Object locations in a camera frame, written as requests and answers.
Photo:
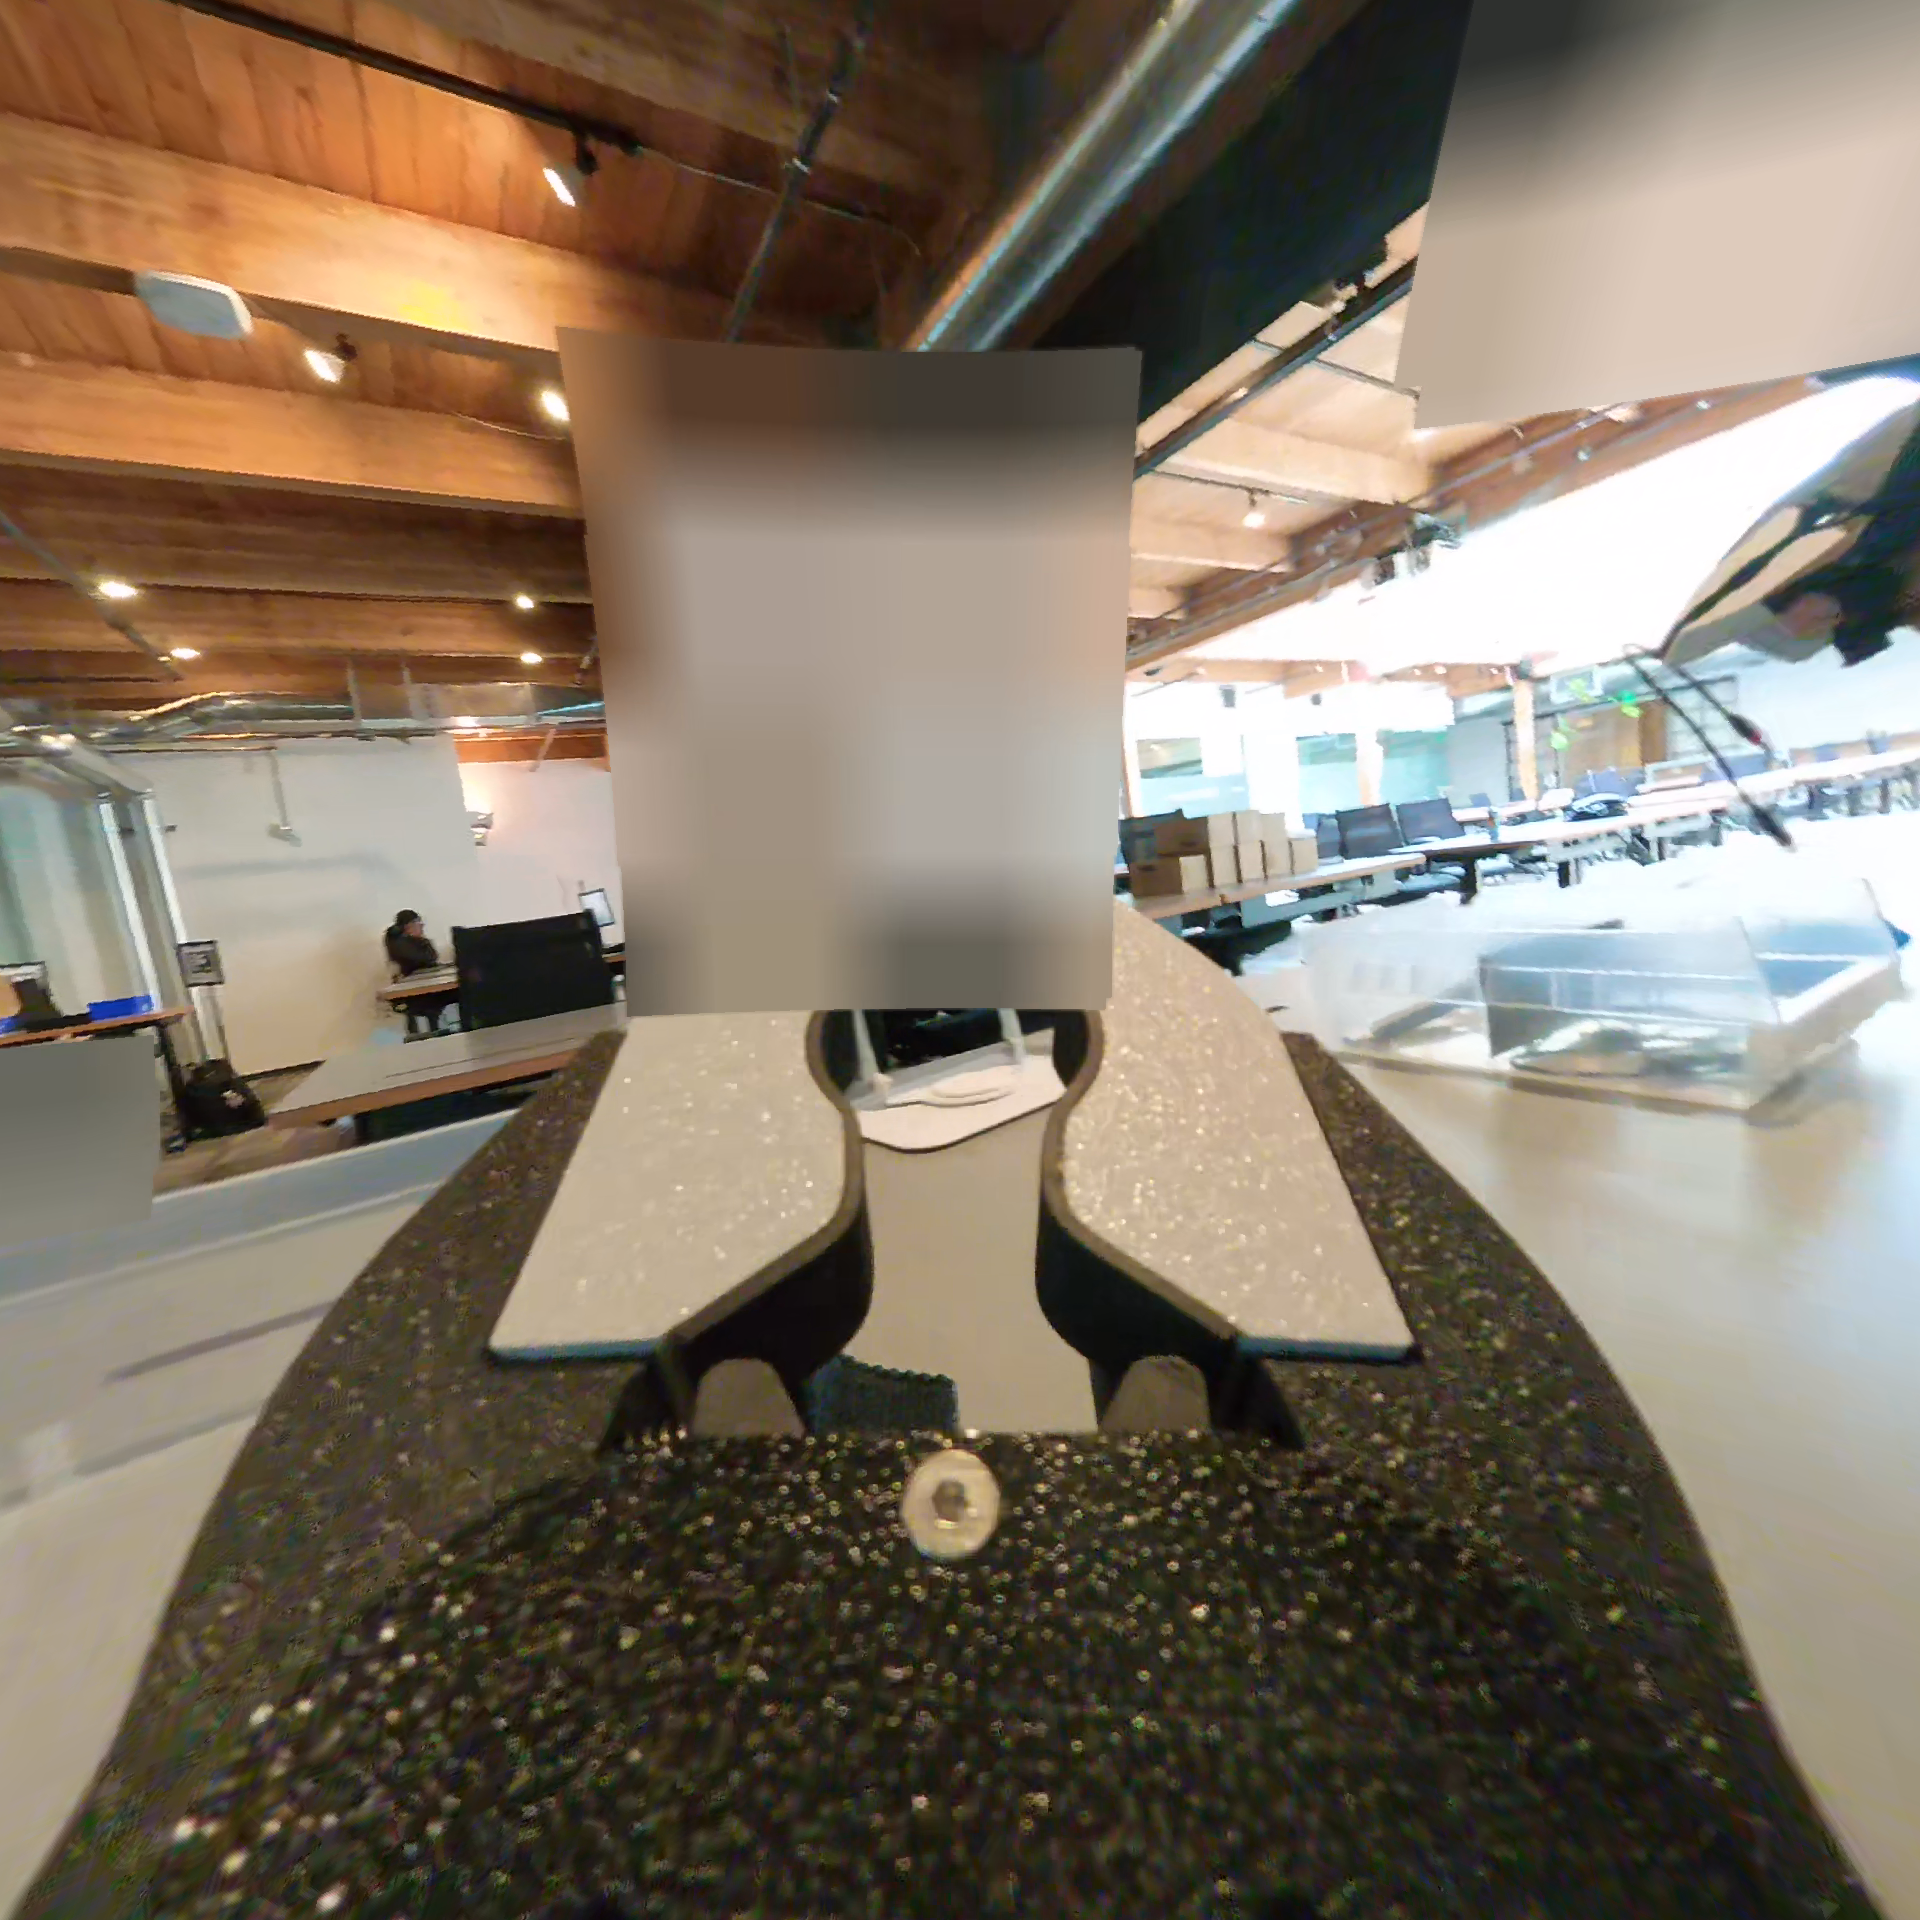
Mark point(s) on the large black monitor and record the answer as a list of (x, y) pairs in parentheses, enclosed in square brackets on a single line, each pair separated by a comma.
[(532, 966)]

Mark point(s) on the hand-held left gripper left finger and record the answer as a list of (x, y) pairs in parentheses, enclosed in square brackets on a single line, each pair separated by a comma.
[(674, 1201)]

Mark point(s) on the silver air duct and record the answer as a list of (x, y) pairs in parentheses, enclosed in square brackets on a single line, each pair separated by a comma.
[(1080, 181)]

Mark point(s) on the white document stand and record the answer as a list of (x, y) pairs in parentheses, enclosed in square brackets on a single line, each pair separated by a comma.
[(961, 1102)]

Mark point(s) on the white ceiling access point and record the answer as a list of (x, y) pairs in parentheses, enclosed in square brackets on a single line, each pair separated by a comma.
[(194, 304)]

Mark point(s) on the black ceiling panel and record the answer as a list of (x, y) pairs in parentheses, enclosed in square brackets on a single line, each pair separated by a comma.
[(1275, 194)]

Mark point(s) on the row of cardboard boxes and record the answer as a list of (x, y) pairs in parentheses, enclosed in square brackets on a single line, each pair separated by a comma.
[(1224, 848)]

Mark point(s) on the black office chair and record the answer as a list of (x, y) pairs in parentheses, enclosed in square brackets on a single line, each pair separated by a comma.
[(1364, 827)]

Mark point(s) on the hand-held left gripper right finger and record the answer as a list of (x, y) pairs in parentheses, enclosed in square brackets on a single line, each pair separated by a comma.
[(1231, 1201)]

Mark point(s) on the long wood top desk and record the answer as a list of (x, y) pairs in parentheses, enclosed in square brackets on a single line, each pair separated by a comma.
[(1350, 874)]

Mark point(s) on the clear plastic organizer box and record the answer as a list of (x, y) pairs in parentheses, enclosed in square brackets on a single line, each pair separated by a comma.
[(1650, 961)]

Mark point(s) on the wood top office desk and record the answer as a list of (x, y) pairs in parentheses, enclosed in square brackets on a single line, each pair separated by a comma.
[(450, 1067), (1576, 821)]

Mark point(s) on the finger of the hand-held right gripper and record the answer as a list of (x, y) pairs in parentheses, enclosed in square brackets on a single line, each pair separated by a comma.
[(1723, 593)]

